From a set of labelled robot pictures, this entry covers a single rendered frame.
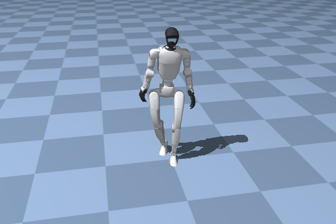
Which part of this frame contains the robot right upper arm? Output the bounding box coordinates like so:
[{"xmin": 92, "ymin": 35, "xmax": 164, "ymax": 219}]
[{"xmin": 147, "ymin": 48, "xmax": 160, "ymax": 78}]

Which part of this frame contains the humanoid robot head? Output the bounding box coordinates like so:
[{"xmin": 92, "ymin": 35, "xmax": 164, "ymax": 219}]
[{"xmin": 163, "ymin": 27, "xmax": 179, "ymax": 51}]

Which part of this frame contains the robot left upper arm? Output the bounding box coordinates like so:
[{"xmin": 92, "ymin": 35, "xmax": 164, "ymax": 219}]
[{"xmin": 181, "ymin": 48, "xmax": 192, "ymax": 77}]

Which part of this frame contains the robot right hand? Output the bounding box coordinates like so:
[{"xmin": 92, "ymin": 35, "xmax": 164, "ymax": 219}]
[{"xmin": 139, "ymin": 90, "xmax": 147, "ymax": 102}]

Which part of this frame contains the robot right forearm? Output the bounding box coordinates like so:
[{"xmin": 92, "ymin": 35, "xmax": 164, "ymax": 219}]
[{"xmin": 141, "ymin": 70, "xmax": 152, "ymax": 92}]

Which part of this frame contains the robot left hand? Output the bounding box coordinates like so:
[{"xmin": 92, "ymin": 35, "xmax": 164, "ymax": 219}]
[{"xmin": 188, "ymin": 90, "xmax": 195, "ymax": 109}]

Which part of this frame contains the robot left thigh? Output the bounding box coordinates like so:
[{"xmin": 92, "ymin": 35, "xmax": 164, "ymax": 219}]
[{"xmin": 171, "ymin": 89, "xmax": 184, "ymax": 132}]

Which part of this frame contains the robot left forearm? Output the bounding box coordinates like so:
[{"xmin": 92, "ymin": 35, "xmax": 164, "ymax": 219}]
[{"xmin": 185, "ymin": 71, "xmax": 194, "ymax": 93}]

